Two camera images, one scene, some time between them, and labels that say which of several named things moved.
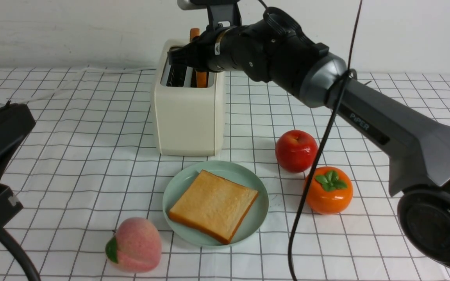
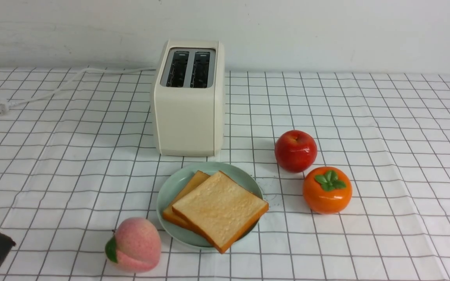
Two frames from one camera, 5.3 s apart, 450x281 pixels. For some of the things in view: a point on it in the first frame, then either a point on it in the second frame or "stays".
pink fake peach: (136, 246) stays
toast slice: (201, 76) → (220, 210)
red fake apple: (295, 150) stays
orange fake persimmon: (330, 191) stays
